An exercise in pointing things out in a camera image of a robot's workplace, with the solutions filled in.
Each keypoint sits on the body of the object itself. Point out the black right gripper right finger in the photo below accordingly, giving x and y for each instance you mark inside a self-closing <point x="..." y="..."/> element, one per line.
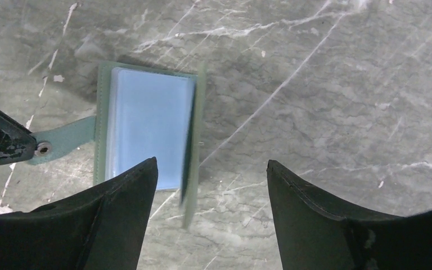
<point x="318" y="230"/>

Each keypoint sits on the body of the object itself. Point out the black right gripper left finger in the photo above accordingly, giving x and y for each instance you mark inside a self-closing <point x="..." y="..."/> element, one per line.
<point x="102" y="227"/>

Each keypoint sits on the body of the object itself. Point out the mint green card holder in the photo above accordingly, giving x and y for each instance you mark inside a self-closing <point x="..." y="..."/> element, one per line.
<point x="141" y="112"/>

